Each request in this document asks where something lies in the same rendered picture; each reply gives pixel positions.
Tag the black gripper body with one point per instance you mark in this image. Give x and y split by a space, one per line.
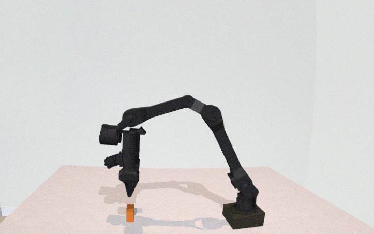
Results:
131 161

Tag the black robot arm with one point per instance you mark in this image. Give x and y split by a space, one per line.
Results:
112 135

